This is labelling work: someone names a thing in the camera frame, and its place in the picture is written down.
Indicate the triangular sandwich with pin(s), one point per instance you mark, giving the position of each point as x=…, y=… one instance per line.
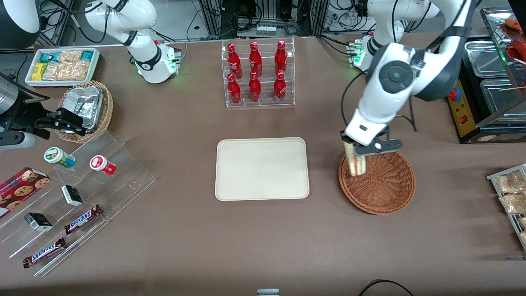
x=356, y=164

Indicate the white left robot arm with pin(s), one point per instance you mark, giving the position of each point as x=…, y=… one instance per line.
x=394, y=82

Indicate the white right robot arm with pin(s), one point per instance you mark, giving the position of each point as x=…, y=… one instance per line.
x=144, y=61

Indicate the light tan wicker basket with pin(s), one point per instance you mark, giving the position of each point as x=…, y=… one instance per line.
x=107, y=111

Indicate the brown round wicker basket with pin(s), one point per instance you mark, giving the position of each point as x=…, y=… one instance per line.
x=382, y=185

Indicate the cream rectangular tray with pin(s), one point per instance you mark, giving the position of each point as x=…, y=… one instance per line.
x=261, y=168

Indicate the silver foil wrapped packet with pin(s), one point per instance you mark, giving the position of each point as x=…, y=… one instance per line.
x=84, y=105

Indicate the green lid white cup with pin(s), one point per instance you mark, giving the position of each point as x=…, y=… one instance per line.
x=57, y=156

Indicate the white rectangular snack bin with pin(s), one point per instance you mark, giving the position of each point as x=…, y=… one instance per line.
x=28, y=80

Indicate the yellow snack pack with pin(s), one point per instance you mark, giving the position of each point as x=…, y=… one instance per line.
x=38, y=72

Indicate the clear bag of nuts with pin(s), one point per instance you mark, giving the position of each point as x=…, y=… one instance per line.
x=65, y=70

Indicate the red lid white cup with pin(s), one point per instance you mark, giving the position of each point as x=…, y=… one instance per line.
x=100, y=164

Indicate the teal snack pack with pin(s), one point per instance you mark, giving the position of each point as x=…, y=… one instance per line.
x=87, y=55
x=49, y=56

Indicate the red cookie box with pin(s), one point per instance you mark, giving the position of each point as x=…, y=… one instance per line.
x=20, y=189

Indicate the clear acrylic stepped display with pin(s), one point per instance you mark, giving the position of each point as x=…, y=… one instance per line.
x=123, y=172

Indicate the small black carton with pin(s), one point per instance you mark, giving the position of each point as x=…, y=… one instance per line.
x=38, y=222
x=72, y=196

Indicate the red soda bottle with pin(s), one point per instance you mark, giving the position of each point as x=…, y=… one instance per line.
x=233, y=59
x=255, y=59
x=280, y=57
x=254, y=88
x=234, y=90
x=280, y=87

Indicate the black food warmer cabinet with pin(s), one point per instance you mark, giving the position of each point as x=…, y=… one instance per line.
x=464, y=115

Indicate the clear acrylic bottle rack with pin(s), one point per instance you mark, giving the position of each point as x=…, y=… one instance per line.
x=265, y=102

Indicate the brown Snickers bar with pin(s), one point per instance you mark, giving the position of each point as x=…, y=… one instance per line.
x=44, y=253
x=82, y=219

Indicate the steel warmer pan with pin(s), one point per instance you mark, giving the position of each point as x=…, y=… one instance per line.
x=499, y=96
x=485, y=57

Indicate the clear bag of pastry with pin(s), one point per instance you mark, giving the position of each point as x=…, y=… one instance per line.
x=509, y=183
x=513, y=203

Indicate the white power strip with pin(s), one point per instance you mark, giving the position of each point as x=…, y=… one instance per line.
x=266, y=30

